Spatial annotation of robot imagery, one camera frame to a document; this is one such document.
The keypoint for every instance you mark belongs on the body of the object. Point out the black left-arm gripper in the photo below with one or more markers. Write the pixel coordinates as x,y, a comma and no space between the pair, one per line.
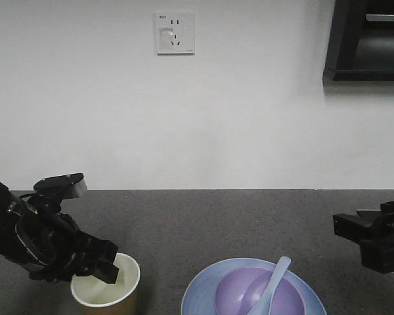
35,234

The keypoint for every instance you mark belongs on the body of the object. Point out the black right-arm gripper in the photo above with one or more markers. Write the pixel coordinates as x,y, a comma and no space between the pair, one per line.
370,224

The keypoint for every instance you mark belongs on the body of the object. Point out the brown paper cup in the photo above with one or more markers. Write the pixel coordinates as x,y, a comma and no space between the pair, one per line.
97,297

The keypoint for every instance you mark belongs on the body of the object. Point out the light blue ceramic spoon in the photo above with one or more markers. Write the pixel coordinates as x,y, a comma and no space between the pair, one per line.
263,305

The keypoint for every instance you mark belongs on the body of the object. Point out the purple bowl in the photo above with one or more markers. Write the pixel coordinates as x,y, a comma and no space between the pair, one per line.
240,290

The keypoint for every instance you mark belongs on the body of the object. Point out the light blue plate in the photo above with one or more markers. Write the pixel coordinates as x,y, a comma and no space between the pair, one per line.
199,297

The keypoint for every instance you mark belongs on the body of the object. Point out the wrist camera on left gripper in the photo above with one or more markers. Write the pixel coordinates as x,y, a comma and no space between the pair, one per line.
62,187

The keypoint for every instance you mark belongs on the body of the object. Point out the white wall socket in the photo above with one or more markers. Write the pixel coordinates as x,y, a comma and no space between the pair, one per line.
175,33

